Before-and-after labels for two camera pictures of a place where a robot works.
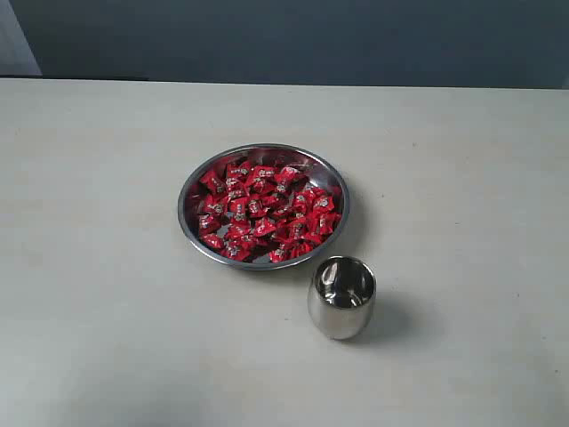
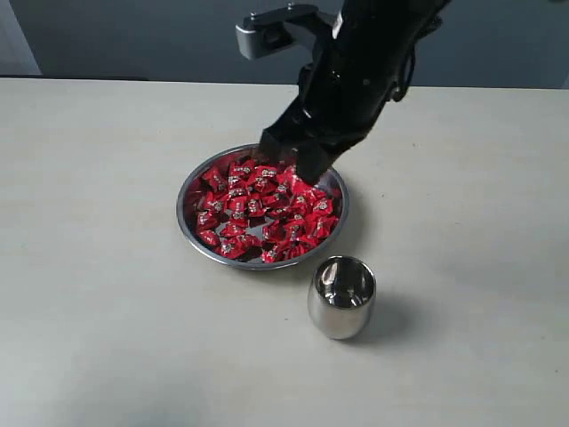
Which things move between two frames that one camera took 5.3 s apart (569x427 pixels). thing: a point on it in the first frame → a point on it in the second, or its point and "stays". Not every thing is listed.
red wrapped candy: [263, 176] stays
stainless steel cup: [341, 296] stays
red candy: [277, 255] → [268, 256]
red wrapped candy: [323, 204] stays
